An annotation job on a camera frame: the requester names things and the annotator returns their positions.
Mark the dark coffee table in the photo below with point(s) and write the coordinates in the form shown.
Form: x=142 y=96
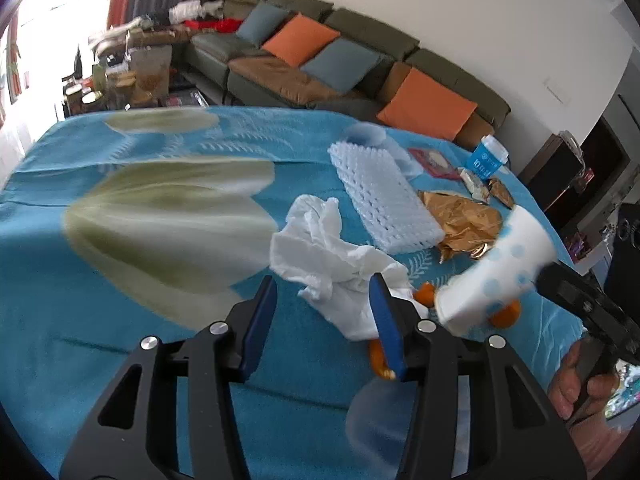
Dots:
x=187 y=97

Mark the white paper cup blue dots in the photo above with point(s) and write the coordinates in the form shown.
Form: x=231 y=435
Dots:
x=500 y=270

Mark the small gold packet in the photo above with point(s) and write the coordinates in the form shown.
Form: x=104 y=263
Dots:
x=501 y=193

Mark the red cloth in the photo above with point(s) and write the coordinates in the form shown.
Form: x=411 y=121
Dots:
x=215 y=26

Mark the person's right forearm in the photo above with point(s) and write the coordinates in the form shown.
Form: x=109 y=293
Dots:
x=595 y=447

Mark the small snack packet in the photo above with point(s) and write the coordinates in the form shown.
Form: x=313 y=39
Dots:
x=475 y=185

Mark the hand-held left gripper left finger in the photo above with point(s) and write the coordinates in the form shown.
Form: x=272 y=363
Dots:
x=257 y=325

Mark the red packet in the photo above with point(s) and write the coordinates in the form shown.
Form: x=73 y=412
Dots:
x=432 y=162

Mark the green sofa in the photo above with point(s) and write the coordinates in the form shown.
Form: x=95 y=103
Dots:
x=440 y=60

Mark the person's right hand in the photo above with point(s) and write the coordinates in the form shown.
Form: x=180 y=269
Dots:
x=562 y=385

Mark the brown paper bag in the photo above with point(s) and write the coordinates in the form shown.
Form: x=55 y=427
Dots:
x=152 y=75

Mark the white clothes pile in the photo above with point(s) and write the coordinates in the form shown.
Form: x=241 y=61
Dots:
x=192 y=11

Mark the dark wooden cabinet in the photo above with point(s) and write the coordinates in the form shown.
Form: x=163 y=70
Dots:
x=585 y=170

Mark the blue cushion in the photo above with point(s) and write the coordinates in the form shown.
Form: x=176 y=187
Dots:
x=342 y=65
x=262 y=22

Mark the white tissue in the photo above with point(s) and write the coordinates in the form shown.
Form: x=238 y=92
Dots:
x=320 y=250

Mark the blue paper cup white lid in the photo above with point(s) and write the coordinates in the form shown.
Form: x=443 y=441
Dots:
x=487 y=157

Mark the orange cushion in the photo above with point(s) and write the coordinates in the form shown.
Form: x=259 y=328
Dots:
x=427 y=105
x=300 y=40

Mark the blue printed blanket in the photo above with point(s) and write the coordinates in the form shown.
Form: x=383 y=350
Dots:
x=150 y=335

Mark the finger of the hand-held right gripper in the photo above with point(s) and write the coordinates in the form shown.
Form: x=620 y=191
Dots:
x=565 y=287

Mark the gold foil wrapper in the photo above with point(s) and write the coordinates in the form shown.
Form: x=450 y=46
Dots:
x=460 y=220

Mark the white foam net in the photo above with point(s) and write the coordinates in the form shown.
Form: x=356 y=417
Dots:
x=385 y=200

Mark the clear plastic film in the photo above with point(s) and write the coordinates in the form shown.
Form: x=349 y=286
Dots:
x=380 y=420
x=367 y=135

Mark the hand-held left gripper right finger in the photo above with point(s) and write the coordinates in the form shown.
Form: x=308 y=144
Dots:
x=387 y=330

